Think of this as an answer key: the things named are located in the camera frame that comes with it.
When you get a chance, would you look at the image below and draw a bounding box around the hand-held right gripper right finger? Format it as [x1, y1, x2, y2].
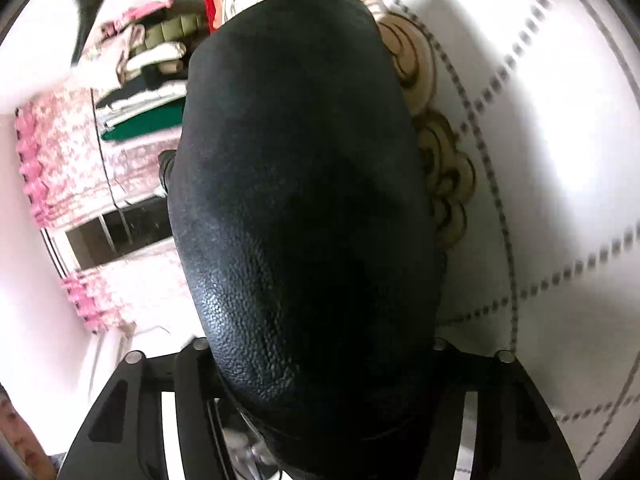
[431, 337, 586, 480]

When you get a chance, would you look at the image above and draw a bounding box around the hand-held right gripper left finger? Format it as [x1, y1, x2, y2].
[55, 337, 236, 480]

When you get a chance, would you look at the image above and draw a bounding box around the black leather jacket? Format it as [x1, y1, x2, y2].
[157, 0, 448, 480]

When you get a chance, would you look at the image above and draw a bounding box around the row of hanging clothes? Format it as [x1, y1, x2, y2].
[92, 2, 211, 143]

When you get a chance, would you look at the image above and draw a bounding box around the window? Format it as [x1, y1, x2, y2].
[65, 195, 176, 271]

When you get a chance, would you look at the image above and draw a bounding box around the pink floral curtain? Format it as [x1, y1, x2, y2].
[14, 2, 191, 333]

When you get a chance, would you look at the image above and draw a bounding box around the white diamond-patterned mat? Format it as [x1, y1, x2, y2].
[370, 0, 640, 480]

